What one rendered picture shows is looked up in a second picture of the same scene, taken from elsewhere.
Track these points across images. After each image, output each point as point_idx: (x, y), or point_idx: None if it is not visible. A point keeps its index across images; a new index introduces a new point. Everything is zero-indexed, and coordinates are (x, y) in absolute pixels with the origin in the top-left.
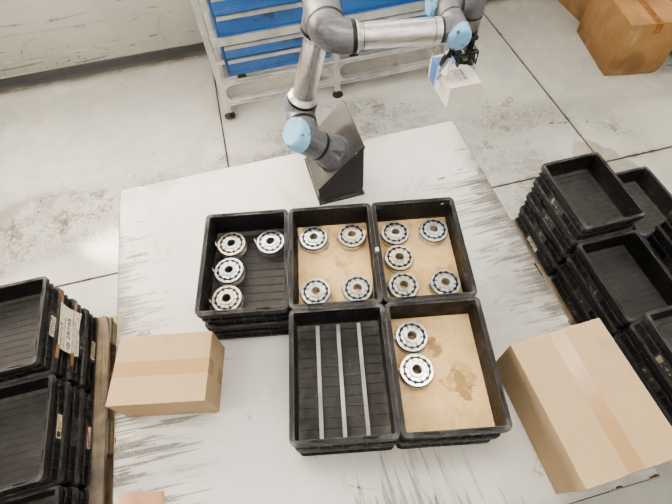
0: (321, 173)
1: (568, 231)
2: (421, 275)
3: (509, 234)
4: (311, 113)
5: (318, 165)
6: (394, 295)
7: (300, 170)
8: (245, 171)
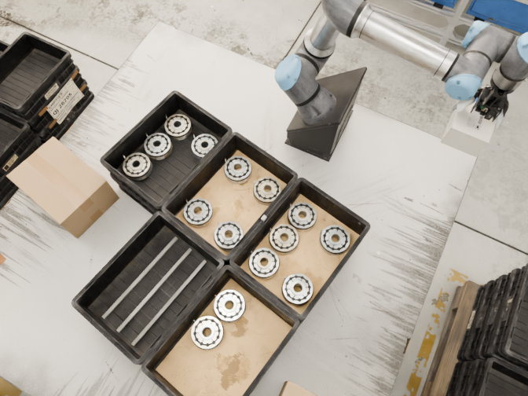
0: (299, 118)
1: (495, 339)
2: (289, 266)
3: (414, 295)
4: (317, 61)
5: None
6: (249, 263)
7: None
8: (257, 71)
